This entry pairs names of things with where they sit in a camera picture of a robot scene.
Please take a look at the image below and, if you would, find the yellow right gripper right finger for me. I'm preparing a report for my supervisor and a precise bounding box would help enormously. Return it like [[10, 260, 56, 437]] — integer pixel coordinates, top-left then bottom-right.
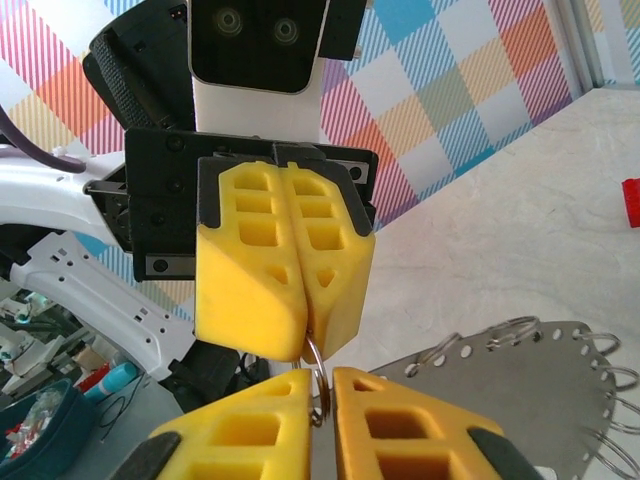
[[332, 366, 545, 480]]

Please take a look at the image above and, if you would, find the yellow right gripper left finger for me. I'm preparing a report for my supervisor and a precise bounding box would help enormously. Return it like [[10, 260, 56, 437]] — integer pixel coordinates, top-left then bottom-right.
[[117, 368, 315, 480]]

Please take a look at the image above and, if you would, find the silver split ring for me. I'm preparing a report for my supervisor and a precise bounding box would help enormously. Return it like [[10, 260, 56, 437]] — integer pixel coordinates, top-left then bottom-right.
[[301, 333, 332, 429]]

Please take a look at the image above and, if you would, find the teal white marker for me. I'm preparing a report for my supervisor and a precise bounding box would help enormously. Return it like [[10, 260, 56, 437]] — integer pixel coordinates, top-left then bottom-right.
[[82, 362, 139, 401]]

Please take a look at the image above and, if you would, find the teal storage bin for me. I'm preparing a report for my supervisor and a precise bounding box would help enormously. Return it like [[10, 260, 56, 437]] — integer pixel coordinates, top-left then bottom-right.
[[0, 377, 99, 480]]

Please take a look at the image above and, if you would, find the red block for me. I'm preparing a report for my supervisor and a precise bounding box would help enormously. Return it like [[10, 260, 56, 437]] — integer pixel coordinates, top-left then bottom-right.
[[621, 177, 640, 229]]

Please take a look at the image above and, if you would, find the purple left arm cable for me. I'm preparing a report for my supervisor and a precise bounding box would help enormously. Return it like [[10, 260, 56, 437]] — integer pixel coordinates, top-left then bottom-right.
[[0, 104, 86, 174]]

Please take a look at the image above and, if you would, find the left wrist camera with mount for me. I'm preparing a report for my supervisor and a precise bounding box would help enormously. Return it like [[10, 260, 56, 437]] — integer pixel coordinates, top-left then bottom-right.
[[187, 0, 327, 146]]

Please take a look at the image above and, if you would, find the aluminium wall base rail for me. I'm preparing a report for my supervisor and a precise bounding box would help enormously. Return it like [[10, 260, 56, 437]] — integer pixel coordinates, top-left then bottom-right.
[[592, 78, 640, 93]]

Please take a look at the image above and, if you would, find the aluminium corner post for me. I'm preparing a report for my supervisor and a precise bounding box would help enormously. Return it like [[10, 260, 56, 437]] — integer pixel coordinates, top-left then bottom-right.
[[567, 0, 604, 99]]

